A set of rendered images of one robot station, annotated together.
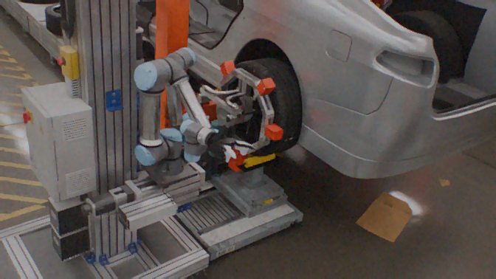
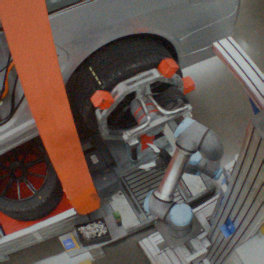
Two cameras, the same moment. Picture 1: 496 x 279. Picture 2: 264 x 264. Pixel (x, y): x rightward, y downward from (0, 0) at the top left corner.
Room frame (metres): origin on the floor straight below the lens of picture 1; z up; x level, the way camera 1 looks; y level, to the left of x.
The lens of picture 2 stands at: (2.50, 1.50, 3.22)
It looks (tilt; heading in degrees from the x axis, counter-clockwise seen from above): 60 degrees down; 288
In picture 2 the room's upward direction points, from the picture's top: 6 degrees counter-clockwise
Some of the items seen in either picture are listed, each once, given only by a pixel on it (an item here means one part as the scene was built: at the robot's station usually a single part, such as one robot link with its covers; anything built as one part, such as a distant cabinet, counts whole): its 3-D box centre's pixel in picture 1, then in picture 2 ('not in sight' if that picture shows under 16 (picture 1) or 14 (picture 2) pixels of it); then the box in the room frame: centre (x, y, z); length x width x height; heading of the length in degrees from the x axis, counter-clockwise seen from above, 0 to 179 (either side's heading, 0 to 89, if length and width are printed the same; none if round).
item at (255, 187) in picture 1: (253, 170); (133, 129); (3.02, -0.10, 0.32); 0.40 x 0.30 x 0.28; 40
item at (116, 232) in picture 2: not in sight; (92, 236); (3.07, 0.78, 0.44); 0.43 x 0.17 x 0.03; 40
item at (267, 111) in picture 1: (243, 111); (141, 106); (2.91, 0.03, 0.85); 0.54 x 0.07 x 0.54; 40
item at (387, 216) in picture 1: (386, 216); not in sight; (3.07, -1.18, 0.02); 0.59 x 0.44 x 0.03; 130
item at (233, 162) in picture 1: (241, 156); (140, 132); (2.93, 0.00, 0.48); 0.16 x 0.12 x 0.17; 130
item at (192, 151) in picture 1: (195, 147); not in sight; (1.93, 0.22, 1.12); 0.11 x 0.08 x 0.11; 147
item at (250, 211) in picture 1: (248, 189); (130, 144); (3.04, -0.08, 0.13); 0.50 x 0.36 x 0.10; 40
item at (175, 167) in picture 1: (170, 160); not in sight; (2.18, 0.38, 0.87); 0.15 x 0.15 x 0.10
